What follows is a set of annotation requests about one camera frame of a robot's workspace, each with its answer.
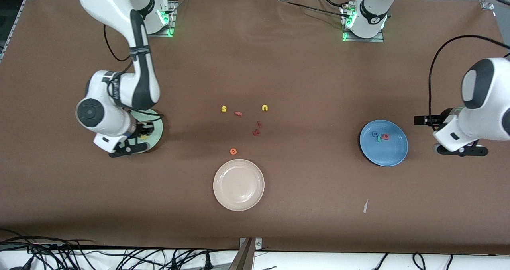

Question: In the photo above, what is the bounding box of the green plate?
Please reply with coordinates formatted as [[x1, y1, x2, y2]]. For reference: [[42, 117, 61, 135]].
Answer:
[[128, 108, 164, 154]]

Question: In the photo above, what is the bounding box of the blue plate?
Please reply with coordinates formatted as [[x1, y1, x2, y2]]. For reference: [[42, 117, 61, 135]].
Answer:
[[359, 119, 409, 167]]

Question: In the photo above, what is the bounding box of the beige plate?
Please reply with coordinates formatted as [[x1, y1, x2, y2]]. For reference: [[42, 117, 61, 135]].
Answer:
[[213, 159, 265, 211]]

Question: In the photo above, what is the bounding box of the brown table cover sheet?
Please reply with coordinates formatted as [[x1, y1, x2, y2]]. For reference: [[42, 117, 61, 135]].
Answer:
[[0, 0, 510, 255]]

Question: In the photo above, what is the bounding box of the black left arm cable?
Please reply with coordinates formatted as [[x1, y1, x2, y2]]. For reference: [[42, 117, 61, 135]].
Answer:
[[428, 0, 510, 121]]

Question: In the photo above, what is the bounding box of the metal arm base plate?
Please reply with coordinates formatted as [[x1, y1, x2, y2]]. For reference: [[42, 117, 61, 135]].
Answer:
[[342, 3, 385, 43], [145, 0, 176, 37]]

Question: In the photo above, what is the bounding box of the black floor cable bundle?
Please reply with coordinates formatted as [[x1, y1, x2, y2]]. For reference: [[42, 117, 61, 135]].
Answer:
[[0, 229, 239, 270]]

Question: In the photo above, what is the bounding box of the black base supply cable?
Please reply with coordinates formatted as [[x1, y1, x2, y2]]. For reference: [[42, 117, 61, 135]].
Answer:
[[275, 0, 351, 19]]

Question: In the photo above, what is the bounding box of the metal table clamp bracket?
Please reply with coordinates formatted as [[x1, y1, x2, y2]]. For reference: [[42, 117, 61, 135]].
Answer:
[[239, 237, 263, 250]]

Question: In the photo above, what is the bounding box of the grey camera mount pole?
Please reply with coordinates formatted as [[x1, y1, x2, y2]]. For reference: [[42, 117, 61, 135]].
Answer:
[[229, 238, 255, 270]]

